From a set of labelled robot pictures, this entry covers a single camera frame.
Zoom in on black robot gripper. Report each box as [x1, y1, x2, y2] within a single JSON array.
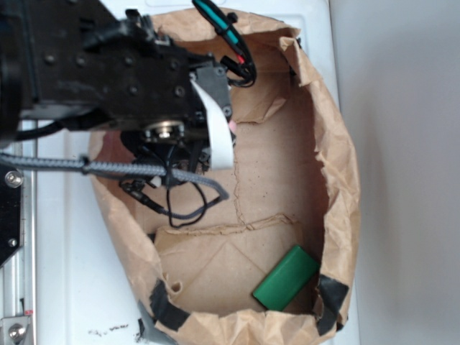
[[21, 10, 234, 186]]

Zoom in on pink plush bunny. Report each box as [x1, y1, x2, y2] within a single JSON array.
[[229, 121, 237, 134]]

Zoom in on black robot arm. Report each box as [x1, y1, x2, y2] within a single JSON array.
[[1, 1, 246, 185]]

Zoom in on brown crumbly block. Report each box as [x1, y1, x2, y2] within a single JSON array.
[[177, 160, 209, 174]]

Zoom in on brown paper bag tray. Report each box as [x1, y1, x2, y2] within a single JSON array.
[[93, 11, 360, 344]]

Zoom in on green rectangular block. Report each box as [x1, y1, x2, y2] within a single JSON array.
[[252, 245, 320, 311]]

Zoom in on white plastic bin lid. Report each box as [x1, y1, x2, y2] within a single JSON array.
[[34, 1, 361, 344]]

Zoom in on grey braided cable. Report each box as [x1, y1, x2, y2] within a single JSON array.
[[0, 152, 230, 221]]

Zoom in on black metal bracket plate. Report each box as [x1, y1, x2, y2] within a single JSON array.
[[1, 165, 24, 267]]

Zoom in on aluminium frame rail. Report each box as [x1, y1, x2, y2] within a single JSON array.
[[0, 139, 37, 345]]

